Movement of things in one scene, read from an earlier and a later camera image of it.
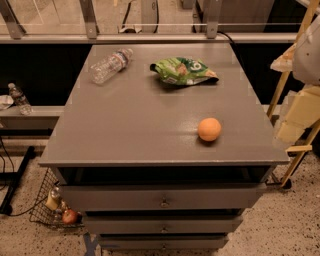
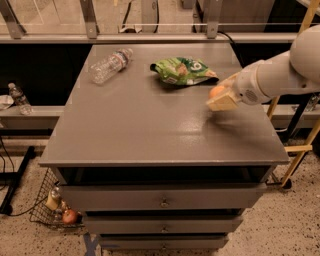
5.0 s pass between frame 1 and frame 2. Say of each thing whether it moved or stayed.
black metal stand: stayed
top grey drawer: stayed
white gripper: moved
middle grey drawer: stayed
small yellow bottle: stayed
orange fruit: moved
